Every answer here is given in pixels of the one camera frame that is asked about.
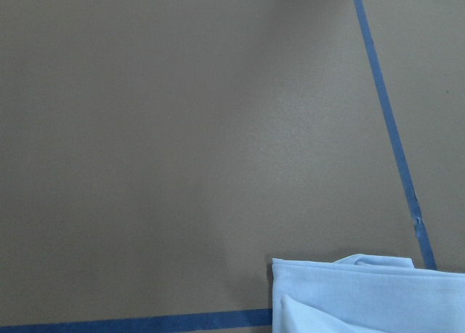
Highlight light blue t-shirt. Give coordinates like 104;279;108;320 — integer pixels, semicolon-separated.
272;254;464;332

